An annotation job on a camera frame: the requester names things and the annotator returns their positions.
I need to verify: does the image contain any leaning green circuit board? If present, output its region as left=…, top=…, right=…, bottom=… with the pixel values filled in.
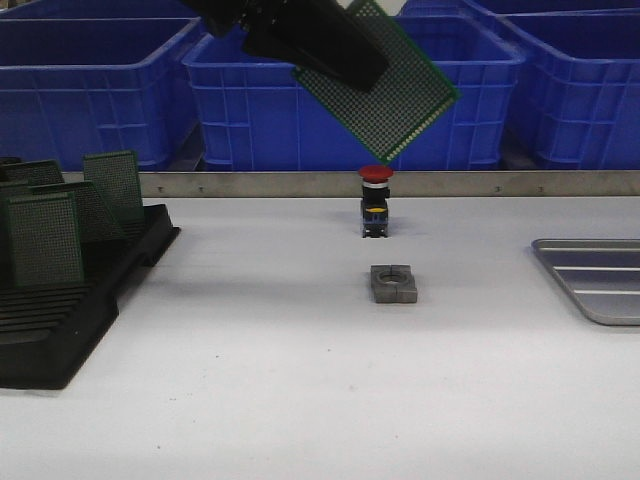
left=30, top=181, right=126, bottom=243

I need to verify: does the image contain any grey metal clamp block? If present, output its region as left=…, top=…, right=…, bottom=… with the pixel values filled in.
left=370, top=265, right=418, bottom=304

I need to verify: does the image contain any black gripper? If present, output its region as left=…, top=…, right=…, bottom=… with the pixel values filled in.
left=183, top=0, right=387, bottom=92

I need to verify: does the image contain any blue plastic crate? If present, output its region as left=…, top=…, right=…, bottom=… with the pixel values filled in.
left=1, top=18, right=203, bottom=171
left=183, top=16, right=524, bottom=172
left=496, top=12, right=639, bottom=170

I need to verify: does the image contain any red emergency stop button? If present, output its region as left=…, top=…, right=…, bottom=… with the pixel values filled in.
left=358, top=165, right=394, bottom=238

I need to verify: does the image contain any far left rear circuit board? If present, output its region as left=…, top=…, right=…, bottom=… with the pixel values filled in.
left=1, top=159, right=64, bottom=186

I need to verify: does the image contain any silver metal tray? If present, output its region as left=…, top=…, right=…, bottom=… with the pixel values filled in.
left=531, top=239, right=639, bottom=327

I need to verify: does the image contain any centre blue plastic crate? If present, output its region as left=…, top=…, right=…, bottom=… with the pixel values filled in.
left=183, top=16, right=524, bottom=172

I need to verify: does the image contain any black slotted board rack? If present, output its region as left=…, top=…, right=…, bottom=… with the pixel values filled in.
left=1, top=204, right=180, bottom=390

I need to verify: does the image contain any metal table edge rail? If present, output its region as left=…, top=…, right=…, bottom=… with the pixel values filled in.
left=139, top=170, right=639, bottom=198

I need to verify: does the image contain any far left blue crate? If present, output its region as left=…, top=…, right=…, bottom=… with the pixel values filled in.
left=1, top=0, right=201, bottom=20

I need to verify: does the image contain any far right blue crate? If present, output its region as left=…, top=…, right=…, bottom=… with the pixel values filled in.
left=399, top=0, right=639, bottom=16

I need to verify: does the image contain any right blue plastic crate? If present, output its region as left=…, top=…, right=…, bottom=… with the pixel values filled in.
left=496, top=12, right=639, bottom=170

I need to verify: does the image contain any left edge green circuit board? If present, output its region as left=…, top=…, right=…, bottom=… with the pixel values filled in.
left=0, top=180, right=31, bottom=219

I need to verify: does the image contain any left blue plastic crate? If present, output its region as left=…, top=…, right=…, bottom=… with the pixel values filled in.
left=1, top=18, right=203, bottom=171

